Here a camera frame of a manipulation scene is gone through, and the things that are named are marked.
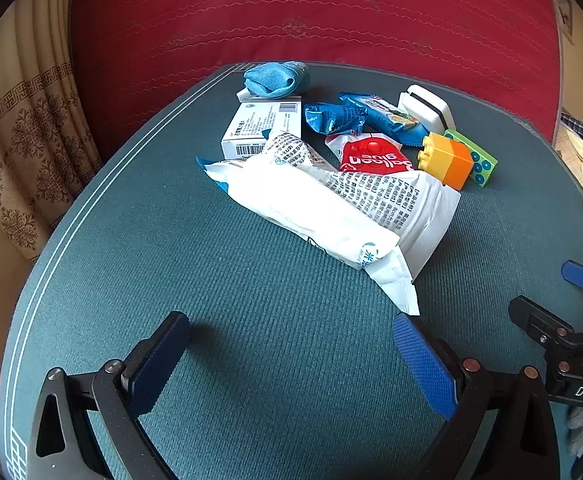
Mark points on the white wet wipes packet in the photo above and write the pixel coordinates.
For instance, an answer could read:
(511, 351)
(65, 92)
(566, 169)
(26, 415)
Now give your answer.
(301, 200)

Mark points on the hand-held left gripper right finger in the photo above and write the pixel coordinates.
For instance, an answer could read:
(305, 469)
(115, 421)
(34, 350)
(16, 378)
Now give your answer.
(421, 365)

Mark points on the yellow and orange toy brick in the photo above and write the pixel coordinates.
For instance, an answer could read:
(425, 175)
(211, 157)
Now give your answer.
(446, 160)

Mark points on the blue sock with white tag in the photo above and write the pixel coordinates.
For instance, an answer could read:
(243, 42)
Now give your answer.
(271, 80)

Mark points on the red glue packet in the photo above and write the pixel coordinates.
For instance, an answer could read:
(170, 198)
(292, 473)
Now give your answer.
(371, 157)

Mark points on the white printed plastic bag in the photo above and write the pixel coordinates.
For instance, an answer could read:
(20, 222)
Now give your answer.
(421, 205)

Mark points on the green block with blue dots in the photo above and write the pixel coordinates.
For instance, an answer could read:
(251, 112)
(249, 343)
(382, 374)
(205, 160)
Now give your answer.
(484, 165)

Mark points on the blue snack packet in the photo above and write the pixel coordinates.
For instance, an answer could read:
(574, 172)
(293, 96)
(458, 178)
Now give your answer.
(386, 120)

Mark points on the beige patterned curtain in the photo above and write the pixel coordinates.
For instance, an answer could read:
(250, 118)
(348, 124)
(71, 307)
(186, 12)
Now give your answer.
(21, 135)

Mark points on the plaid pillow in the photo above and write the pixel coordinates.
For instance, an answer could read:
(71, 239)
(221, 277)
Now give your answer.
(576, 125)

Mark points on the white block with black stripe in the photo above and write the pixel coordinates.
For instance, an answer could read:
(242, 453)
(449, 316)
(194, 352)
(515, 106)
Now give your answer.
(421, 110)

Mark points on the red quilted mattress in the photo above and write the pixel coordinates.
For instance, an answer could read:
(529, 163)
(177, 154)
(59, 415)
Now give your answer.
(321, 10)

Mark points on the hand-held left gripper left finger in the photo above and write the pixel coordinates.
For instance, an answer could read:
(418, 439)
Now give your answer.
(159, 365)

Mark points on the white medicine box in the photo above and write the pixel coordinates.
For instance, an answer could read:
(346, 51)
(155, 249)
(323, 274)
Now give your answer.
(256, 125)

